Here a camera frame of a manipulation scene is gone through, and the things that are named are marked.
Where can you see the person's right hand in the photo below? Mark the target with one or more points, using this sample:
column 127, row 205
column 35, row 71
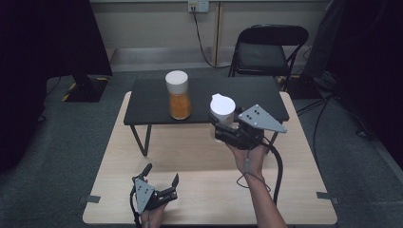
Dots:
column 250, row 160

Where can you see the black stand base yellow tape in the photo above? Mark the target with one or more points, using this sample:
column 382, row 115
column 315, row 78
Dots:
column 299, row 87
column 85, row 90

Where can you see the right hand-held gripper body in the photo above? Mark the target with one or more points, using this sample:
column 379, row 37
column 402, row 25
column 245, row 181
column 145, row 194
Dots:
column 263, row 119

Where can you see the small black shelf table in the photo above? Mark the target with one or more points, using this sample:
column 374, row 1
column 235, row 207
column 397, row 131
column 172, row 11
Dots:
column 152, row 98

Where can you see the beige vertical wall trim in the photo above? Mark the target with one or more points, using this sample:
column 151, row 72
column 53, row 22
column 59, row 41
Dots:
column 218, row 34

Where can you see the person's left hand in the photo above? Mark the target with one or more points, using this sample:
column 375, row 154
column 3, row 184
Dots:
column 153, row 217

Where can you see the white wall power outlet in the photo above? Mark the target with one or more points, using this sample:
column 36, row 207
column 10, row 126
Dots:
column 198, row 5

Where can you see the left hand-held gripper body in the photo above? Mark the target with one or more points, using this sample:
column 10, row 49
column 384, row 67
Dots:
column 144, row 194

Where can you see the white cup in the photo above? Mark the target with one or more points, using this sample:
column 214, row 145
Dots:
column 222, row 109

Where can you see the black folding chair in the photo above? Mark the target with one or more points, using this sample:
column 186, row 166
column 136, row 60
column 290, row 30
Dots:
column 263, row 53

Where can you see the jar of orange contents white lid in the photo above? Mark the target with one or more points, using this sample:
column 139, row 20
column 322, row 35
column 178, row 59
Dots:
column 179, row 101

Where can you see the grey tape strip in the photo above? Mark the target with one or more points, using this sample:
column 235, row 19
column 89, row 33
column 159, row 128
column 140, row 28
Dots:
column 328, row 196
column 90, row 199

